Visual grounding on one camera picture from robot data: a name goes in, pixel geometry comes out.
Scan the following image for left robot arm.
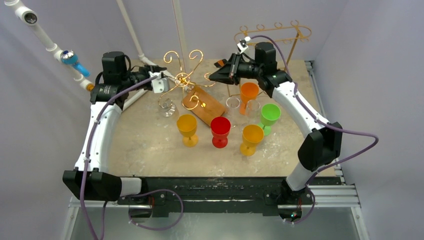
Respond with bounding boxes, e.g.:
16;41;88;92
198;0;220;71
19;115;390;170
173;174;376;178
62;51;166;205

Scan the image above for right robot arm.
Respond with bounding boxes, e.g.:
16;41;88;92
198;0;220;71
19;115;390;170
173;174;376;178
209;42;343;204

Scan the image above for small orange black object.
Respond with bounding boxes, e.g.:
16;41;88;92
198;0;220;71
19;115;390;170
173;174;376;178
213;59;228;68

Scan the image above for gold scroll wine glass rack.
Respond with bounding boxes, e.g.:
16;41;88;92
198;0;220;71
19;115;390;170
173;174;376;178
158;49;226;126

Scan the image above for clear wine glass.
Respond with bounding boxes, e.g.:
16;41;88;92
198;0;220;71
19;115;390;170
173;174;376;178
159;98;177;118
245;99;261;125
225;96;241;128

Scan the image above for orange goblet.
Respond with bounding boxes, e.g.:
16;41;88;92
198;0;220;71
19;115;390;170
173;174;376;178
239;82;259;115

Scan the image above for white PVC pipe assembly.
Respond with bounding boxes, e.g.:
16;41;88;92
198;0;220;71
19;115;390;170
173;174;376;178
4;0;169;111

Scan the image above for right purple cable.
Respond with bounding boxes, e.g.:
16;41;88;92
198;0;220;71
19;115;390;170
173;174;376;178
246;34;380;190

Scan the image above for red goblet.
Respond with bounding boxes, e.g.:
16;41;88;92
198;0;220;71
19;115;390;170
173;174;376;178
210;116;231;149

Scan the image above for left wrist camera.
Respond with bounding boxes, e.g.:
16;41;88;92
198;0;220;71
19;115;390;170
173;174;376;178
151;72;168;94

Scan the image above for yellow goblet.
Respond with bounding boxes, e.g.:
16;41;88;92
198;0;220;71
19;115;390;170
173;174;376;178
176;114;199;147
240;124;264;157

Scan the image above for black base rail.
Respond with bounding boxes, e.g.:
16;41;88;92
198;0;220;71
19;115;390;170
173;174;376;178
117;176;314;221

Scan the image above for purple cable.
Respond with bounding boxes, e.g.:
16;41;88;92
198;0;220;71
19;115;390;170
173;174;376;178
246;34;380;190
79;75;160;240

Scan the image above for yellow goblet left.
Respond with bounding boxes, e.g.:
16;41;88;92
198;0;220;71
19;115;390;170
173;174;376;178
176;114;199;147

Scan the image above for gold rectangular wire rack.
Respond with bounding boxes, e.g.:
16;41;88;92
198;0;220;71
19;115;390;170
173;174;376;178
227;19;313;100

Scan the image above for green goblet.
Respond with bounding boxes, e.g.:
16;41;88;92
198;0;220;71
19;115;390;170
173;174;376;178
258;103;281;136

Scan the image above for yellow goblet right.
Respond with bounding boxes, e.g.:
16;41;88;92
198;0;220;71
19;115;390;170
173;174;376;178
240;124;264;157

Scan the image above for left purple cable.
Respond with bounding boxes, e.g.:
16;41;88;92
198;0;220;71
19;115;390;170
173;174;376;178
79;75;160;240

